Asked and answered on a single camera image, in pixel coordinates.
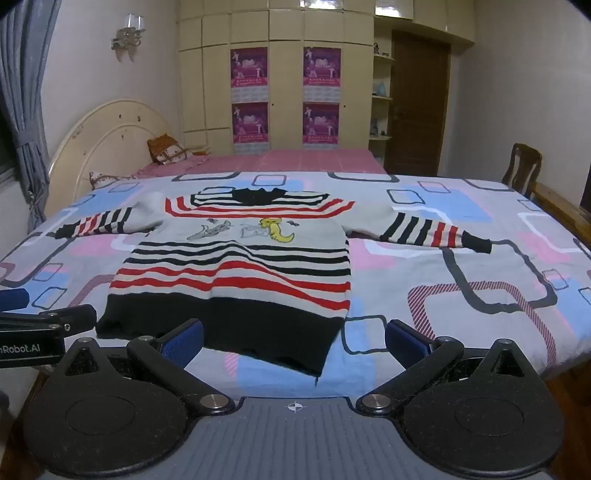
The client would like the cream corner shelf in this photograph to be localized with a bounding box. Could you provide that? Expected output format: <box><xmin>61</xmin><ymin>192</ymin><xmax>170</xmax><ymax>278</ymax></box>
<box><xmin>368</xmin><ymin>18</ymin><xmax>397</xmax><ymax>160</ymax></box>

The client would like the wooden bed frame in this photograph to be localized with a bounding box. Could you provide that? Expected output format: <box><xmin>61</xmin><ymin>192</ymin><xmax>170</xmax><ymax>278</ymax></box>
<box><xmin>530</xmin><ymin>182</ymin><xmax>591</xmax><ymax>289</ymax></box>

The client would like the wooden chair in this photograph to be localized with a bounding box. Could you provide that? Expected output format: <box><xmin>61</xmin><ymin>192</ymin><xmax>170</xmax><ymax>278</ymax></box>
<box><xmin>501</xmin><ymin>143</ymin><xmax>544</xmax><ymax>200</ymax></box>

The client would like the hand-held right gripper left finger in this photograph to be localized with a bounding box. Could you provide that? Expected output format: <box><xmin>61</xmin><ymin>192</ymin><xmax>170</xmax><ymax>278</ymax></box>
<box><xmin>54</xmin><ymin>318</ymin><xmax>235</xmax><ymax>415</ymax></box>

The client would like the patterned grey bedsheet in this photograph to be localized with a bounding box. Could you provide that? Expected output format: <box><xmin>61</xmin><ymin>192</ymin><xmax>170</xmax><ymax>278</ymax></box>
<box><xmin>0</xmin><ymin>171</ymin><xmax>591</xmax><ymax>402</ymax></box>

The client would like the brown wooden door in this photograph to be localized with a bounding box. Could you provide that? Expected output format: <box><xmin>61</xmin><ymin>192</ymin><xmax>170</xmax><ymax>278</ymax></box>
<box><xmin>384</xmin><ymin>30</ymin><xmax>452</xmax><ymax>177</ymax></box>

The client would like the purple wall calendar poster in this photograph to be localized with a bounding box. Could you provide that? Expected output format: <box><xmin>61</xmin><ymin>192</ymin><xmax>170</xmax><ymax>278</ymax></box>
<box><xmin>231</xmin><ymin>102</ymin><xmax>269</xmax><ymax>155</ymax></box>
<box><xmin>303</xmin><ymin>46</ymin><xmax>342</xmax><ymax>102</ymax></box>
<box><xmin>230</xmin><ymin>46</ymin><xmax>269</xmax><ymax>103</ymax></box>
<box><xmin>302</xmin><ymin>102</ymin><xmax>340</xmax><ymax>148</ymax></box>

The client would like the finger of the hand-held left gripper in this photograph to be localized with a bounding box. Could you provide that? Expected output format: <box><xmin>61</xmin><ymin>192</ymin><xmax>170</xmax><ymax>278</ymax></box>
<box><xmin>0</xmin><ymin>304</ymin><xmax>99</xmax><ymax>334</ymax></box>
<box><xmin>0</xmin><ymin>288</ymin><xmax>30</xmax><ymax>316</ymax></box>

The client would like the striped knit sweater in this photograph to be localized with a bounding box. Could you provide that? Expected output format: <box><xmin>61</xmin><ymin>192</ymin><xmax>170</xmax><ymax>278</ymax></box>
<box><xmin>54</xmin><ymin>187</ymin><xmax>494</xmax><ymax>377</ymax></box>

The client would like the pink checked bedsheet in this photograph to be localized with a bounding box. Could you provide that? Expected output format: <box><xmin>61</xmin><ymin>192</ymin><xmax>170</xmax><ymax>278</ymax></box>
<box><xmin>134</xmin><ymin>148</ymin><xmax>389</xmax><ymax>182</ymax></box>

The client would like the cream curved headboard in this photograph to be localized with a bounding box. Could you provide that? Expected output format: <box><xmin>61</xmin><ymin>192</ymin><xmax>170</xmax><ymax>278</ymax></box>
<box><xmin>46</xmin><ymin>99</ymin><xmax>174</xmax><ymax>217</ymax></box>

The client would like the patterned fringed pillow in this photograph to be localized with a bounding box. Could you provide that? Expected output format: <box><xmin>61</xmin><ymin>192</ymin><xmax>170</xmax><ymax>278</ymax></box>
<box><xmin>89</xmin><ymin>171</ymin><xmax>139</xmax><ymax>191</ymax></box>

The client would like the cream wardrobe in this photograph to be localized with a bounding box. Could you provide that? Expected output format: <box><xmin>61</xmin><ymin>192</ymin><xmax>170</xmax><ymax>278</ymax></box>
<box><xmin>178</xmin><ymin>0</ymin><xmax>376</xmax><ymax>158</ymax></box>

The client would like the cream overhead cabinet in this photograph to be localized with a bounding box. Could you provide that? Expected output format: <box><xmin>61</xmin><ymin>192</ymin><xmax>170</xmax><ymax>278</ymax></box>
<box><xmin>374</xmin><ymin>0</ymin><xmax>477</xmax><ymax>47</ymax></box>

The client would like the glass wall lamp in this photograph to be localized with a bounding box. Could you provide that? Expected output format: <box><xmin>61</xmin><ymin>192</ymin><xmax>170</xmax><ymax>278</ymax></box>
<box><xmin>111</xmin><ymin>13</ymin><xmax>148</xmax><ymax>51</ymax></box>

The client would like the grey curtain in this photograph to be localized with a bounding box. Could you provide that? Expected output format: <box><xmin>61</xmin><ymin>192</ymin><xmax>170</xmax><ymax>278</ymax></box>
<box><xmin>0</xmin><ymin>0</ymin><xmax>64</xmax><ymax>232</ymax></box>

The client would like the orange patterned pillow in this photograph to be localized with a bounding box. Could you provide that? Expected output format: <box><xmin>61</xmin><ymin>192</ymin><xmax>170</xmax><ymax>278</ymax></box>
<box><xmin>147</xmin><ymin>133</ymin><xmax>213</xmax><ymax>166</ymax></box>

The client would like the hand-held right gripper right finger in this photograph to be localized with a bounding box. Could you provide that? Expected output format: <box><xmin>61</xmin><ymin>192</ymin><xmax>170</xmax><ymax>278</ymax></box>
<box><xmin>355</xmin><ymin>318</ymin><xmax>542</xmax><ymax>415</ymax></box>

